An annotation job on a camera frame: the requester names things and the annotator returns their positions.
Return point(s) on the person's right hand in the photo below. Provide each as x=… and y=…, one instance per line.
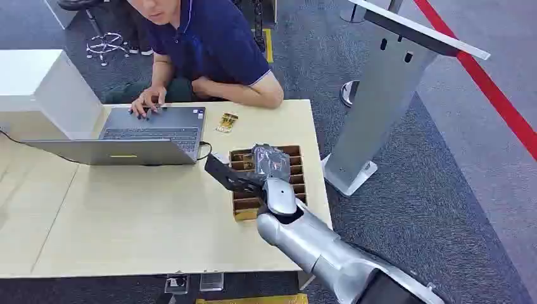
x=149, y=100

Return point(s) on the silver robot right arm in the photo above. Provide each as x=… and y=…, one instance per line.
x=319, y=247

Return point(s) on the grey laptop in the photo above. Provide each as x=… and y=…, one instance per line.
x=155, y=130

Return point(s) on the office chair with chrome base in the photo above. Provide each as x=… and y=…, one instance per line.
x=105, y=43

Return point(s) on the gold card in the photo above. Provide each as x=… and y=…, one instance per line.
x=244, y=162
x=246, y=215
x=227, y=122

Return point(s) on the person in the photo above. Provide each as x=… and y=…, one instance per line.
x=214, y=42

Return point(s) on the white cabinet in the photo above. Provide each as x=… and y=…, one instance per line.
x=46, y=94

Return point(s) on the wooden card box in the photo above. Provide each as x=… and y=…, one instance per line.
x=298, y=176

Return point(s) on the silver stanchion base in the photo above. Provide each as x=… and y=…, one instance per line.
x=349, y=93

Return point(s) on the yellow box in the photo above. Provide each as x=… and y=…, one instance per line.
x=256, y=300

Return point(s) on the grey metal stand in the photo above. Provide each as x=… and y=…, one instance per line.
x=377, y=105

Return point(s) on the red barrier belt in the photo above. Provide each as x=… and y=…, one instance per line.
x=495, y=94

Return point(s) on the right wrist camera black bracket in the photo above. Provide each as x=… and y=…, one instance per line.
x=228, y=174

